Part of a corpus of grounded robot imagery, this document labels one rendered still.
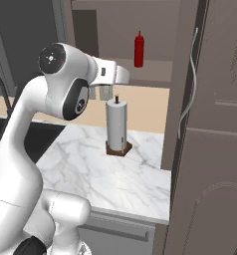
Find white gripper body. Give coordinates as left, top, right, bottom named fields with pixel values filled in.
left=112, top=64, right=131, bottom=88

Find brown cabinet door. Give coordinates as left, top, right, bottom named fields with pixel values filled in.
left=160, top=0, right=237, bottom=255

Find red condiment bottle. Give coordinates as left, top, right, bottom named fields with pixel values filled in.
left=133, top=30, right=145, bottom=69

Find grey paper towel roll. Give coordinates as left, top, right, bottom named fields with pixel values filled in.
left=106, top=99, right=128, bottom=151

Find brown wooden towel holder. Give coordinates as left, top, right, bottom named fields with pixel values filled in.
left=105, top=95, right=133, bottom=158

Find dark sink basin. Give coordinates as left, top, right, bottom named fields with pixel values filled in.
left=0, top=116, right=68, bottom=174

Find black sink tap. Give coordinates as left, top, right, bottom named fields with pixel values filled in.
left=0, top=72, right=15, bottom=116

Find dark grey window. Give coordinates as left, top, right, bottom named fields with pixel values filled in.
left=0, top=0, right=67, bottom=98

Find grey drawer front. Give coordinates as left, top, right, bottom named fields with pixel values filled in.
left=78, top=214, right=157, bottom=255

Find brown wall cabinet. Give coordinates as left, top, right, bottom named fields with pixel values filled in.
left=62, top=0, right=204, bottom=90

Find silver wavy door handle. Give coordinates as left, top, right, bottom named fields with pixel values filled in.
left=176, top=27, right=200, bottom=140

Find grey drawer handle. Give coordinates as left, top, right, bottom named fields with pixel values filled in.
left=80, top=223, right=150, bottom=242

